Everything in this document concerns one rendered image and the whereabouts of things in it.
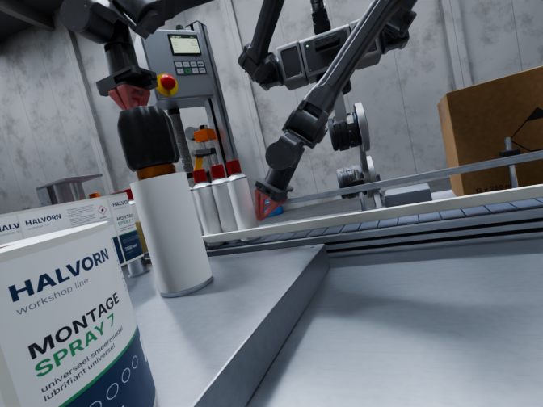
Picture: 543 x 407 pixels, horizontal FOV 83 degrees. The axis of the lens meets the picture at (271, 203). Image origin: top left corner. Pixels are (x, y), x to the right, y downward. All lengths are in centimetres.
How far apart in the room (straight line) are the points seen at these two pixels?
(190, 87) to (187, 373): 76
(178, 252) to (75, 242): 29
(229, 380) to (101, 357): 12
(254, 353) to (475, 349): 21
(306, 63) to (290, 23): 734
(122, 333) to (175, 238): 27
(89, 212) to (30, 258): 48
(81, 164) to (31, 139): 196
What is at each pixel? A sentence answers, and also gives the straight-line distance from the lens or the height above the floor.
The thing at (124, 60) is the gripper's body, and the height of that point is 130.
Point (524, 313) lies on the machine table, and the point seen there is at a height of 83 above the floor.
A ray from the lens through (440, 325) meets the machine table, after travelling 40.
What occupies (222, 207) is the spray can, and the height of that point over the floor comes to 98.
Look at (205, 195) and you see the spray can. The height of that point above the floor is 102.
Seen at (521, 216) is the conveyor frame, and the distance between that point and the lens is 65.
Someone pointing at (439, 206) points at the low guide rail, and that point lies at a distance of 63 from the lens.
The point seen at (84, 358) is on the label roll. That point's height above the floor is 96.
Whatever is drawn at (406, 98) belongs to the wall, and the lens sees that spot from 817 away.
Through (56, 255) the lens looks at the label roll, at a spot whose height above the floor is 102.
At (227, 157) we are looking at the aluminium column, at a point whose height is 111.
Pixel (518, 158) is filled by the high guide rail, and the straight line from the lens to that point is 72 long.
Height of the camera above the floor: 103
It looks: 5 degrees down
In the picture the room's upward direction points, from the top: 13 degrees counter-clockwise
